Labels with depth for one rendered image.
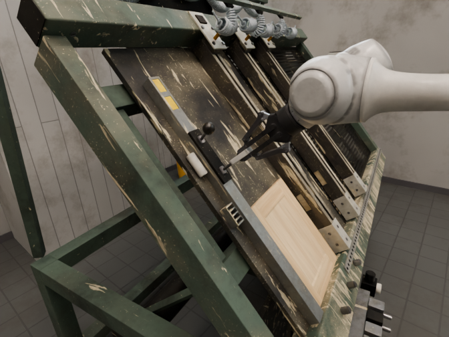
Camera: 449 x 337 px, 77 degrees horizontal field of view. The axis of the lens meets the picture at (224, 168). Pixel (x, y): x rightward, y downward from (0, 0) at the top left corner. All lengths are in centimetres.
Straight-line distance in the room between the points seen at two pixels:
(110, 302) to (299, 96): 113
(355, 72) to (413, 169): 384
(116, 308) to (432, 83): 122
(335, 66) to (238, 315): 59
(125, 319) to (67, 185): 190
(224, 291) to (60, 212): 241
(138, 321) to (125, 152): 71
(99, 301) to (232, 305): 73
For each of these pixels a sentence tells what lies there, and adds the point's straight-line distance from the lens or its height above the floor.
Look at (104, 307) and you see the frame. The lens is 134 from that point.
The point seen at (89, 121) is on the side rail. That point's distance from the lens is 81.
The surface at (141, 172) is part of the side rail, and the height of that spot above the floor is 144.
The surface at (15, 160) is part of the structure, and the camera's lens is 140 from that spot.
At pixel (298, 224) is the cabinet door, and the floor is 107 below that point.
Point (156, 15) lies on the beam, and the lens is 115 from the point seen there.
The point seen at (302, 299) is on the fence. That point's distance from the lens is 101.
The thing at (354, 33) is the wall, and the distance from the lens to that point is 420.
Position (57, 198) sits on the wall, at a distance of 296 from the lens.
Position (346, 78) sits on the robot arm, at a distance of 46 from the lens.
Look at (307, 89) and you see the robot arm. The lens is 45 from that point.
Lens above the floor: 170
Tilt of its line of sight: 22 degrees down
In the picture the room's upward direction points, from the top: 3 degrees counter-clockwise
